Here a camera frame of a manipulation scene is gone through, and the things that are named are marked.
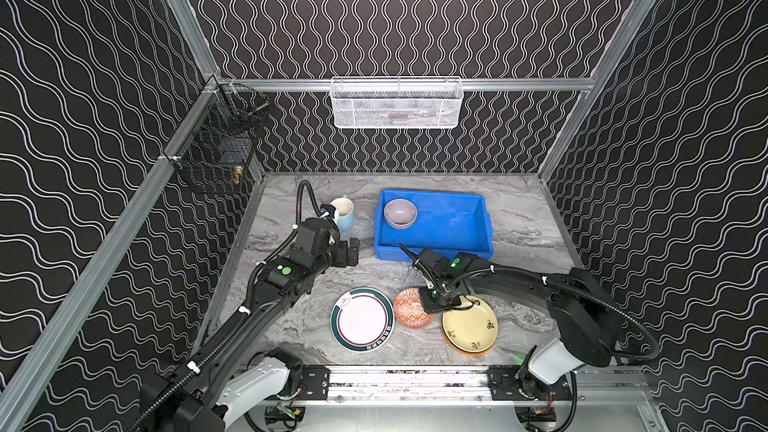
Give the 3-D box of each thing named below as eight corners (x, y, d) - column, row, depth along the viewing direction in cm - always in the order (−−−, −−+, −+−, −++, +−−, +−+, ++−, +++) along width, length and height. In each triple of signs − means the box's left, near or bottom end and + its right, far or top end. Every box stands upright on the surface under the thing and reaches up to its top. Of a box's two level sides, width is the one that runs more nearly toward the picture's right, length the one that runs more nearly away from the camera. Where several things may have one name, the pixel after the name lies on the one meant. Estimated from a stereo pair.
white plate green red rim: (328, 352, 81) (326, 350, 79) (335, 290, 92) (334, 287, 91) (395, 352, 80) (395, 350, 79) (393, 290, 92) (393, 287, 90)
